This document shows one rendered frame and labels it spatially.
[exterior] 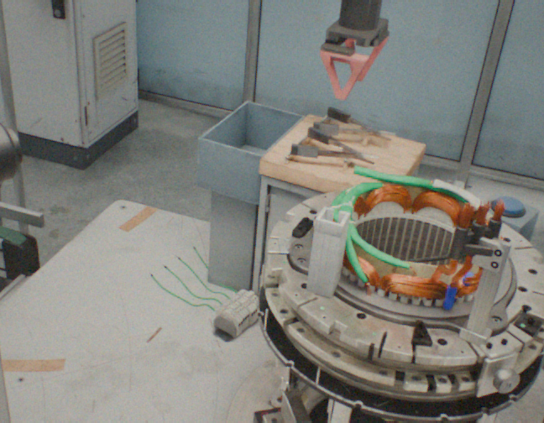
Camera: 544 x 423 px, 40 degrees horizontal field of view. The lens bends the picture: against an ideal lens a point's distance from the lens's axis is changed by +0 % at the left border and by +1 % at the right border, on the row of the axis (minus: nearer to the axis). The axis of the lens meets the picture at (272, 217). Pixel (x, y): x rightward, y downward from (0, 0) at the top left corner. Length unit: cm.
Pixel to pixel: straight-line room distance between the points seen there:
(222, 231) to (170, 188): 189
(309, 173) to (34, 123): 231
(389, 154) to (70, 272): 58
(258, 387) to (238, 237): 26
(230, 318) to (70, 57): 201
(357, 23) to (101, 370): 62
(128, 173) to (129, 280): 193
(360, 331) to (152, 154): 268
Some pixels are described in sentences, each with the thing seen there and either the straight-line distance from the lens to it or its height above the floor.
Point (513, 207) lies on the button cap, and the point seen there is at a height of 104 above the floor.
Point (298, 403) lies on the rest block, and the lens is 96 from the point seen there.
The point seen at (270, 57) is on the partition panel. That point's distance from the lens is 330.
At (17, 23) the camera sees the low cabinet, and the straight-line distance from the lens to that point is 312.
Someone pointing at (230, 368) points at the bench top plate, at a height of 78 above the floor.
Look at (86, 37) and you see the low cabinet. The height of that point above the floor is 56.
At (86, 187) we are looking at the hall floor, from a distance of 311.
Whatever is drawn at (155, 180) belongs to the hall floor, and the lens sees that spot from 314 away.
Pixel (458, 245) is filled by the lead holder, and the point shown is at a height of 121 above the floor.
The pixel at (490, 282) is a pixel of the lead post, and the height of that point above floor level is 117.
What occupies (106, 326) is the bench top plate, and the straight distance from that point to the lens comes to 120.
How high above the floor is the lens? 156
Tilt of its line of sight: 32 degrees down
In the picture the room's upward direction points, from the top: 5 degrees clockwise
